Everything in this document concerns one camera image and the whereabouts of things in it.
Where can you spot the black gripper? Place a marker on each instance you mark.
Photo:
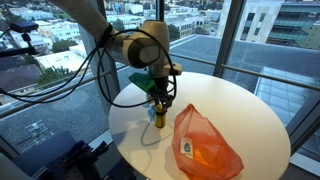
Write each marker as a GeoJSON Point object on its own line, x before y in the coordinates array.
{"type": "Point", "coordinates": [161, 93]}

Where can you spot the yellow bottle with yellow cap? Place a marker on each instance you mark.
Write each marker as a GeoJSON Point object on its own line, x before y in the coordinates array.
{"type": "Point", "coordinates": [160, 116]}

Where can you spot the orange plastic bag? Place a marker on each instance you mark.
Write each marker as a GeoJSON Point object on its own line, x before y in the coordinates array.
{"type": "Point", "coordinates": [200, 150]}

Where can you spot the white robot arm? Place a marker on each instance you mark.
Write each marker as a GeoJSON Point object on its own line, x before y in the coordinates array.
{"type": "Point", "coordinates": [145, 47]}

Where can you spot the blue and white box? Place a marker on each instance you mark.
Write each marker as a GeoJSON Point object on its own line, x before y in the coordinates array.
{"type": "Point", "coordinates": [152, 112]}

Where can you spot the metal window handrail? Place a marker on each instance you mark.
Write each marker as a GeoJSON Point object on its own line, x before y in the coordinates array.
{"type": "Point", "coordinates": [61, 91]}

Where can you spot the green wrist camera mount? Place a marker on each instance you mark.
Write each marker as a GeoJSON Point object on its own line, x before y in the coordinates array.
{"type": "Point", "coordinates": [143, 81]}

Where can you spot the white round pedestal table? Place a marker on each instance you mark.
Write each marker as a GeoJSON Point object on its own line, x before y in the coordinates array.
{"type": "Point", "coordinates": [210, 119]}

